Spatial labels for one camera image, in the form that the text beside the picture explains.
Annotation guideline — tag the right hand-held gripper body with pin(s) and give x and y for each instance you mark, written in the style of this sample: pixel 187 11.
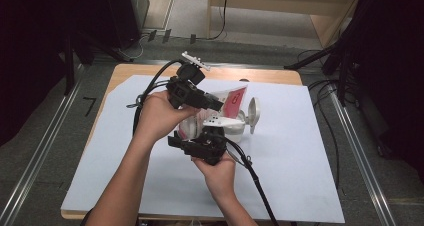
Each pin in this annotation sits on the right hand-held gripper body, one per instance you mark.
pixel 210 147

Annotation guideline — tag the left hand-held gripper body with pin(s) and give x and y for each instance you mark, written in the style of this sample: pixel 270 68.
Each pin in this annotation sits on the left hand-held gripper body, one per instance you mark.
pixel 181 91

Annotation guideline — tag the red and white spout pouch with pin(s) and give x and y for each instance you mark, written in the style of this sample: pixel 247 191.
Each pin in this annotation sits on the red and white spout pouch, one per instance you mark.
pixel 233 101

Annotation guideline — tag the person's left hand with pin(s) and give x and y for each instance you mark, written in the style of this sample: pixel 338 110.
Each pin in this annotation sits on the person's left hand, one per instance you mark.
pixel 158 117

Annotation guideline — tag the person's right hand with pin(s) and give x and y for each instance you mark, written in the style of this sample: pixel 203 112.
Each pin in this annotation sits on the person's right hand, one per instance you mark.
pixel 218 177

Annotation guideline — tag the dark floor tape piece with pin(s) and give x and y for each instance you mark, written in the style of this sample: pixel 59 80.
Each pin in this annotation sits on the dark floor tape piece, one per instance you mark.
pixel 166 35
pixel 152 35
pixel 193 39

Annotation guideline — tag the wooden table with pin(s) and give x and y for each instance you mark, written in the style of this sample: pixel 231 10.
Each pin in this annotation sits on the wooden table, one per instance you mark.
pixel 260 73

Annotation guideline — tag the white paper sheet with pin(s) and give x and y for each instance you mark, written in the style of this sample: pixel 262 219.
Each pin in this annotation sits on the white paper sheet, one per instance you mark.
pixel 293 152

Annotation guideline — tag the black cabinet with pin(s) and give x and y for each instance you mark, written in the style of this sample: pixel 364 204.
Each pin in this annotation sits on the black cabinet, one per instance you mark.
pixel 123 12

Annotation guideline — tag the black metal stand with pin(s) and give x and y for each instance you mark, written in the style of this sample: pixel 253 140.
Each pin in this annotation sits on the black metal stand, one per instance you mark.
pixel 310 57
pixel 69 69

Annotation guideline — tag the pale wooden shelf unit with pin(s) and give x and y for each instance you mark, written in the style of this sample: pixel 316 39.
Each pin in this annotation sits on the pale wooden shelf unit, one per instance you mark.
pixel 266 2

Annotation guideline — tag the dark curtain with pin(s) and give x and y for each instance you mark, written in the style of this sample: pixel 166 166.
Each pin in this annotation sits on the dark curtain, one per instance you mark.
pixel 396 69
pixel 30 52

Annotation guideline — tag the metal cross rail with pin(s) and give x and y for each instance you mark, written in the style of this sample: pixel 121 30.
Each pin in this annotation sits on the metal cross rail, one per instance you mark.
pixel 240 65

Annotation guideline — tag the metal floor rail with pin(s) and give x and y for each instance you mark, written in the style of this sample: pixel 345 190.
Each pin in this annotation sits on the metal floor rail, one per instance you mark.
pixel 366 172
pixel 33 167

